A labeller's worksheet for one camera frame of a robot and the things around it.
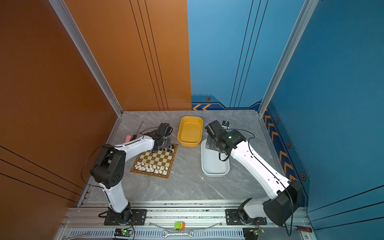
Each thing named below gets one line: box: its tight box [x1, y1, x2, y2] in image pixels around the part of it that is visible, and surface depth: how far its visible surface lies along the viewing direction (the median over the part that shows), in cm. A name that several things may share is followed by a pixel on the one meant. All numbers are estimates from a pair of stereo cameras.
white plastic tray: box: [201, 138, 230, 177], surface depth 91 cm
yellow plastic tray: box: [177, 116, 204, 148], surface depth 110 cm
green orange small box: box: [174, 221, 186, 230], surface depth 71 cm
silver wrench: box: [162, 230, 195, 238], surface depth 71 cm
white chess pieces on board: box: [134, 161, 169, 175], surface depth 89 cm
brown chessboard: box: [130, 143, 179, 179], surface depth 92 cm
